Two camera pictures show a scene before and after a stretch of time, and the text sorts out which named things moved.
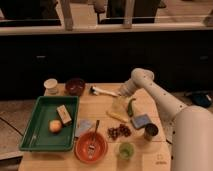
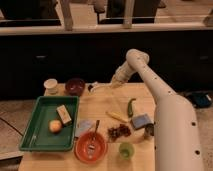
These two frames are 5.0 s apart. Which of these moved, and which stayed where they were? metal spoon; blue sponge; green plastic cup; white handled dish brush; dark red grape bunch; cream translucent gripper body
Moved: cream translucent gripper body; white handled dish brush
Stayed: green plastic cup; dark red grape bunch; blue sponge; metal spoon
